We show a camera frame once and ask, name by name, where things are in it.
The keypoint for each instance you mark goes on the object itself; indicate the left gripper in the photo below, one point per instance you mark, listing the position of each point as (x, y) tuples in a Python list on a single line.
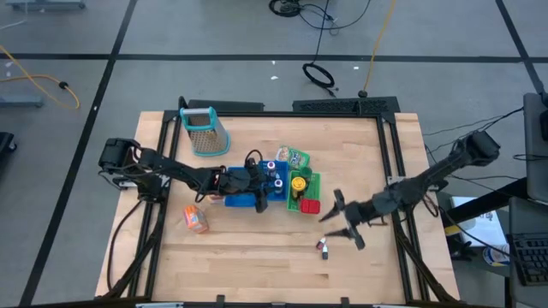
[(240, 181)]

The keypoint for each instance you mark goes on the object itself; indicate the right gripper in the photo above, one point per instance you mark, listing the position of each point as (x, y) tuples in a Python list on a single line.
[(355, 214)]

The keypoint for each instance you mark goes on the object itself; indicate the purple-capped dark colouring bottle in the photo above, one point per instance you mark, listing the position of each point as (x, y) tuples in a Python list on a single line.
[(278, 184)]

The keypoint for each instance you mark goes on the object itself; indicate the red-lidded smoked paprika tin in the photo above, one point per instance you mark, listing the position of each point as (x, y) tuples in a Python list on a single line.
[(310, 206)]

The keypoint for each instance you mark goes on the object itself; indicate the yellow-lidded dark jar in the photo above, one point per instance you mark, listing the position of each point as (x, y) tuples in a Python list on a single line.
[(299, 185)]

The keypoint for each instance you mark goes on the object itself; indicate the small black dropper bottle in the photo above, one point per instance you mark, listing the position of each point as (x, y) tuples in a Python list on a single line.
[(325, 254)]

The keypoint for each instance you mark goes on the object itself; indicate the green Apple Jacks cereal box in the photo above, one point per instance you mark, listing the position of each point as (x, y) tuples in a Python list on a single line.
[(293, 157)]

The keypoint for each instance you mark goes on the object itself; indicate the orange Mini Wheats cereal box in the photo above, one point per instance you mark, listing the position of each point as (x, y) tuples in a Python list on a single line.
[(194, 219)]

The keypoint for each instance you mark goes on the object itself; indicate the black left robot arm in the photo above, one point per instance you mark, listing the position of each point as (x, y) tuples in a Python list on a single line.
[(171, 167)]

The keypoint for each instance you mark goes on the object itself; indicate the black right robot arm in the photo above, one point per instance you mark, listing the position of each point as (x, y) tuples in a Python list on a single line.
[(428, 181)]

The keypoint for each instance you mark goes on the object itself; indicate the blue plastic basket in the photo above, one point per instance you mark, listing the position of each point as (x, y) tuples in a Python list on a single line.
[(240, 201), (283, 195)]

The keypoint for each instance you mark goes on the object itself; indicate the green plastic basket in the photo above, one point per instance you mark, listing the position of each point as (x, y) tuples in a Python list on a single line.
[(316, 188)]

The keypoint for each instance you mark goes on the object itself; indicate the teal-framed metal box grater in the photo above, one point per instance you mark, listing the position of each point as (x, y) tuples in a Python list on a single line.
[(207, 137)]

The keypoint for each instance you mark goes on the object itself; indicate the plain black control box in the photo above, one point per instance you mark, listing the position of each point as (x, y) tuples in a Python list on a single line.
[(227, 105)]

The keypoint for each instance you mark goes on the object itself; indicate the wide perforated black control box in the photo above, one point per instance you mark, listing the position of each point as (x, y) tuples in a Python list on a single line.
[(342, 104)]

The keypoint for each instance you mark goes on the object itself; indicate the white paper sheet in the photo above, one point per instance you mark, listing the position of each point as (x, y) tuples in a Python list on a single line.
[(479, 222)]

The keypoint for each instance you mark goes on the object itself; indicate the dark grey desk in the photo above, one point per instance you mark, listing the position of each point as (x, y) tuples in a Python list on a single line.
[(520, 214)]

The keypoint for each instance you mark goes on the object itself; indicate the black computer keyboard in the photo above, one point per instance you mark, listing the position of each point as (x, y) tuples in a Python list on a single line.
[(531, 258)]

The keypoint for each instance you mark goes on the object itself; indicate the grey monitor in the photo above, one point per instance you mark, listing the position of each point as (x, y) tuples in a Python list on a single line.
[(535, 145)]

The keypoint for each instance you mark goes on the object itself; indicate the grey-blue floor bar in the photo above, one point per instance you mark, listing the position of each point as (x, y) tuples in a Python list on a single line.
[(21, 101)]

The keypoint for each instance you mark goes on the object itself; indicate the grey-blue cart base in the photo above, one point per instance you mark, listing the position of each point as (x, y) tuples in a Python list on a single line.
[(47, 4)]

